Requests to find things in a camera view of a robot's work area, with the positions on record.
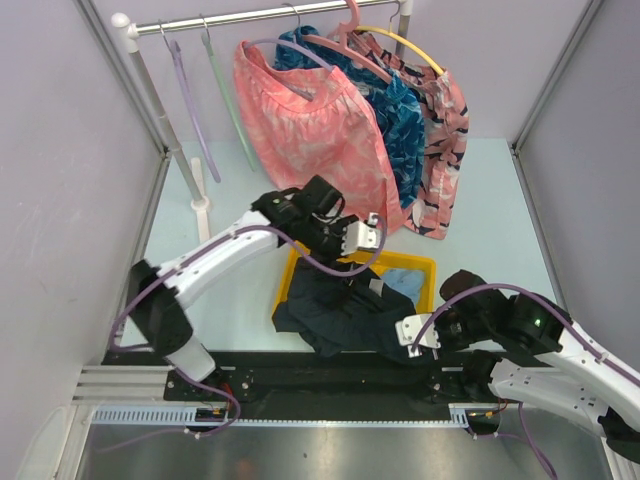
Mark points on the green plastic hanger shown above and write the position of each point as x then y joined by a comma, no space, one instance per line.
227,98

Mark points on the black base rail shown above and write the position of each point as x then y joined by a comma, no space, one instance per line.
349,387

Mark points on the blue patterned shorts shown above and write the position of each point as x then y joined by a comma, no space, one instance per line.
396,107

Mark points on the pink plastic hanger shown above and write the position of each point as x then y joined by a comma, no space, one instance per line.
338,42

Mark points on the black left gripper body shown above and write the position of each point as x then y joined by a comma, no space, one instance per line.
326,242

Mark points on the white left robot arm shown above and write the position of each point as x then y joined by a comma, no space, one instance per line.
159,296

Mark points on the metal clothes rack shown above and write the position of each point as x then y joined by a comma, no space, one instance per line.
129,33

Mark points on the yellow plastic tray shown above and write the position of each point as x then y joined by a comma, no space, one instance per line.
311,300

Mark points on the dark navy shorts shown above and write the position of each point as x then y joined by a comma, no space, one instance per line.
369,339

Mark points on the pink navy patterned shorts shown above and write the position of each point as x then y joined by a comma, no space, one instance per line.
446,124

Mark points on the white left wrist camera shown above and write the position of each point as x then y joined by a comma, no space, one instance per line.
361,236

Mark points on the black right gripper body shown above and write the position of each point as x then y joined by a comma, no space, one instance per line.
455,332

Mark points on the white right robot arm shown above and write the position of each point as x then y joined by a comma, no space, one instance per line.
549,361

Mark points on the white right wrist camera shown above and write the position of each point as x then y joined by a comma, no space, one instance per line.
417,334

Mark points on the pink white patterned shorts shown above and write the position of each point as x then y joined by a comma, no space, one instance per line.
307,122

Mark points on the lilac notched hanger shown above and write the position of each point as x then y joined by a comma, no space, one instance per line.
176,56

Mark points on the yellow plastic hanger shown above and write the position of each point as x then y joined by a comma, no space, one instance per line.
400,40

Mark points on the light blue shorts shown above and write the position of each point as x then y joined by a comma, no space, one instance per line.
408,282

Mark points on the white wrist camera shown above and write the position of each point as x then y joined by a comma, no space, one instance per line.
417,334
361,236

